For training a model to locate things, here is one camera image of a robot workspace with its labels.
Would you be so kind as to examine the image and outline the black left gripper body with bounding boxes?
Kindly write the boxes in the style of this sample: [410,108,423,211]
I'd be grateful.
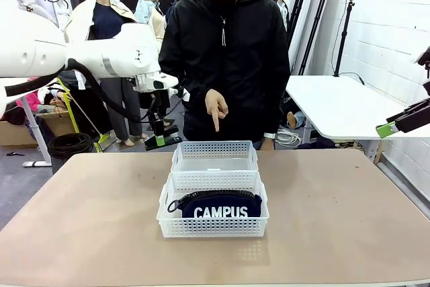
[148,93,167,125]

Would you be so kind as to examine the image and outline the navy Campus zipper pouch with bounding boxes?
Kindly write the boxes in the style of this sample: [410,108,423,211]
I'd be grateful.
[167,190,263,219]

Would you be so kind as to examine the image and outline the person's right hand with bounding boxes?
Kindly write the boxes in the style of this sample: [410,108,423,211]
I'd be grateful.
[204,88,230,132]

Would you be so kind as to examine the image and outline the white table with rounded corner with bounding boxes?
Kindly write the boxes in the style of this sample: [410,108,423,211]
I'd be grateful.
[285,75,430,140]

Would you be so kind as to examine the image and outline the small white perforated plastic basket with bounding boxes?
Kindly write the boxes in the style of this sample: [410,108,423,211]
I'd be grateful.
[170,140,259,174]

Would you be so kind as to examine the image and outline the person in black jacket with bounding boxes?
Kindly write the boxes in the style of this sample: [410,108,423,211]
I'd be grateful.
[157,0,292,151]

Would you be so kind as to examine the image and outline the mannequin in light blue jacket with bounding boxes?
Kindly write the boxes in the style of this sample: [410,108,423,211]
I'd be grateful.
[134,0,176,130]

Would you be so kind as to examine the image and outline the brown cardboard box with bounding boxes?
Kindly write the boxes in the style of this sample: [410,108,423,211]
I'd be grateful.
[0,110,77,149]

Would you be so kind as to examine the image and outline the mannequin with navy shirt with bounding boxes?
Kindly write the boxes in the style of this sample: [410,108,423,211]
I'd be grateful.
[63,0,149,145]

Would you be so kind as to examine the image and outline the large white perforated plastic basket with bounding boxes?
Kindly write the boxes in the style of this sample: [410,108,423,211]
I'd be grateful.
[156,170,270,239]

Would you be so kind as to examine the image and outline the white table with metal leg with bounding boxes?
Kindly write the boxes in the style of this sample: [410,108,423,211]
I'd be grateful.
[0,77,58,168]

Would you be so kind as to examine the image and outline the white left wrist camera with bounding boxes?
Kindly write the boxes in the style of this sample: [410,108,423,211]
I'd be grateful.
[169,86,191,102]

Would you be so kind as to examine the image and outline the black left arm cable sleeve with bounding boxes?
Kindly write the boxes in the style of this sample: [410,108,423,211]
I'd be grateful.
[4,59,153,124]

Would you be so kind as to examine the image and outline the lime green frame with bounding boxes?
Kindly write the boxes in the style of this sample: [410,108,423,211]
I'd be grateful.
[55,77,120,154]

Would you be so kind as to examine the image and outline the black coiled cable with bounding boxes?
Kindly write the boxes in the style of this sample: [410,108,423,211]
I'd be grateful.
[47,132,96,161]

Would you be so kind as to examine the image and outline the white coiled cable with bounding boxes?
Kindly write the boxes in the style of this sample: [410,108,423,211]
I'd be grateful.
[275,127,302,147]

